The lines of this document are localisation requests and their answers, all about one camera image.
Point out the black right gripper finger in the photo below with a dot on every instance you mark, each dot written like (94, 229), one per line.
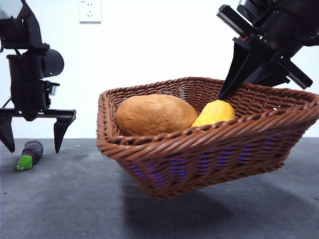
(271, 74)
(239, 64)

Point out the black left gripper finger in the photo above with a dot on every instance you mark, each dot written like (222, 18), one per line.
(6, 132)
(61, 129)

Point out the purple eggplant with green stem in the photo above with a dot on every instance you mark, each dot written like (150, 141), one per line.
(33, 149)

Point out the yellow corn cob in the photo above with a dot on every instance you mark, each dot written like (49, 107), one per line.
(216, 112)

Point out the brown potato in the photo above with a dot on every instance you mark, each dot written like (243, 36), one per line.
(154, 114)

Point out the brown wicker basket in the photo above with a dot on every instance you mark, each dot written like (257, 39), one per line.
(211, 161)

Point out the pale grey left wrist camera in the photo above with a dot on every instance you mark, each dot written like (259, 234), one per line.
(52, 88)

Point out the white wall socket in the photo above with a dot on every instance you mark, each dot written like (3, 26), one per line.
(90, 12)

